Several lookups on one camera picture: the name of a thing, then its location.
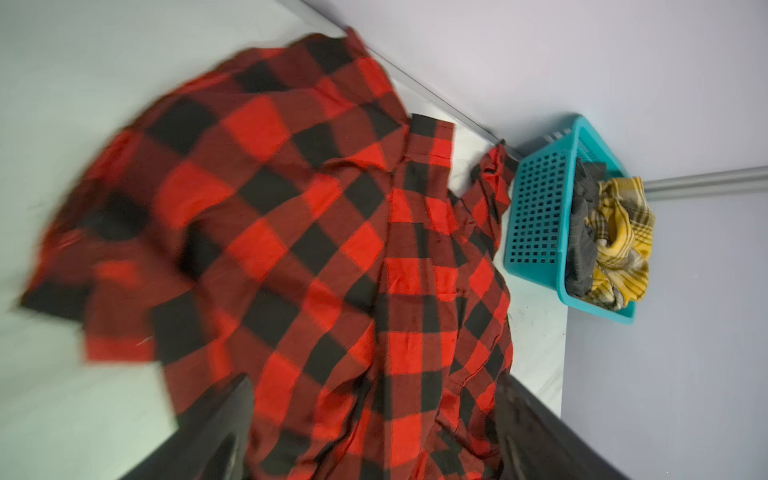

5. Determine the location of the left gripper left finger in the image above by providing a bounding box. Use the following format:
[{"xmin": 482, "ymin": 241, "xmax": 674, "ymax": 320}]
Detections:
[{"xmin": 122, "ymin": 374, "xmax": 254, "ymax": 480}]

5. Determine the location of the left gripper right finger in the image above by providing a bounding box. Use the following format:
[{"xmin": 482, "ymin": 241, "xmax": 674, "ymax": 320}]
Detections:
[{"xmin": 494, "ymin": 374, "xmax": 627, "ymax": 480}]

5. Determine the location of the red black plaid shirt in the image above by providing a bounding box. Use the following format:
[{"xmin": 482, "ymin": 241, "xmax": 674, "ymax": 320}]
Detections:
[{"xmin": 21, "ymin": 32, "xmax": 517, "ymax": 479}]

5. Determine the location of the teal plastic basket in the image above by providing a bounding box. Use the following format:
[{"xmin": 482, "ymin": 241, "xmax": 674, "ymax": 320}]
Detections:
[{"xmin": 503, "ymin": 115, "xmax": 636, "ymax": 325}]

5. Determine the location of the yellow plaid shirt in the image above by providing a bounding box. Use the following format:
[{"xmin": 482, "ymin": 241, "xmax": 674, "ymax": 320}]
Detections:
[{"xmin": 586, "ymin": 177, "xmax": 656, "ymax": 311}]

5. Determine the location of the dark grey shirt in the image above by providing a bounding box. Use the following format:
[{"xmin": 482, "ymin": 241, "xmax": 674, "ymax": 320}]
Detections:
[{"xmin": 564, "ymin": 158, "xmax": 606, "ymax": 297}]

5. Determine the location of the aluminium frame profile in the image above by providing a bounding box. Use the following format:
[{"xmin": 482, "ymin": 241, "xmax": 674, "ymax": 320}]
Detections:
[{"xmin": 287, "ymin": 1, "xmax": 767, "ymax": 198}]

